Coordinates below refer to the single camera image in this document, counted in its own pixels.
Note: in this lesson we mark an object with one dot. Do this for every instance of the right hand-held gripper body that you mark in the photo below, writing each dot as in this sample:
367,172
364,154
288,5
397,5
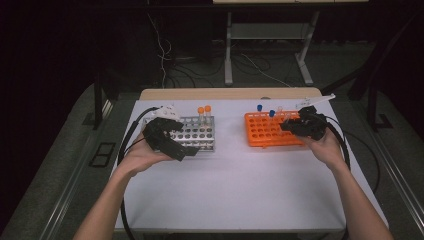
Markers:
315,126

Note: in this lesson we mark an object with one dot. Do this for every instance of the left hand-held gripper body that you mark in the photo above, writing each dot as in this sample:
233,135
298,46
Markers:
153,131

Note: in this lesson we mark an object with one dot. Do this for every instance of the clear test tube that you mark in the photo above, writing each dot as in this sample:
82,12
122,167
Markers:
286,117
279,111

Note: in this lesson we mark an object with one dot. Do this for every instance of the silver metal test tube rack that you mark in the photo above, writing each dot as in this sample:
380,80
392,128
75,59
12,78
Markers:
196,135

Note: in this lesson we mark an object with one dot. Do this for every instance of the orange plastic test tube rack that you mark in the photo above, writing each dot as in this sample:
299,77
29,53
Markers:
263,131

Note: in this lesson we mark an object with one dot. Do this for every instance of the orange-capped test tube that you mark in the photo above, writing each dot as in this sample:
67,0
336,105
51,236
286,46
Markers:
201,115
208,113

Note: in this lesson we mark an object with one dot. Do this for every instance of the person's right hand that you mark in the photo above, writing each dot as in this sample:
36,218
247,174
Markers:
328,150

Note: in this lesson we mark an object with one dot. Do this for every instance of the person's left hand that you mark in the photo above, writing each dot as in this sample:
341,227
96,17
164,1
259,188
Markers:
140,156

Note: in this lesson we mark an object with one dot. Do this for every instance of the blue-capped test tube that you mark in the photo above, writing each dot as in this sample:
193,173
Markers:
272,114
259,108

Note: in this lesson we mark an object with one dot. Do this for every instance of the black stand leg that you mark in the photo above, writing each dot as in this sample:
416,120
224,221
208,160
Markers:
373,106

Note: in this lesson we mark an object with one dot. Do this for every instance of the black floor socket frame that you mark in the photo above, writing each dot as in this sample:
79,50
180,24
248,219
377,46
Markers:
101,155

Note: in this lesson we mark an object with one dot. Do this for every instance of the grey metal stand frame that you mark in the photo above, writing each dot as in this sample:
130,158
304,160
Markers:
266,31

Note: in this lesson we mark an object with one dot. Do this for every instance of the metal floor rail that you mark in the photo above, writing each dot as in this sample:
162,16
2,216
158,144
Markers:
396,173
73,180

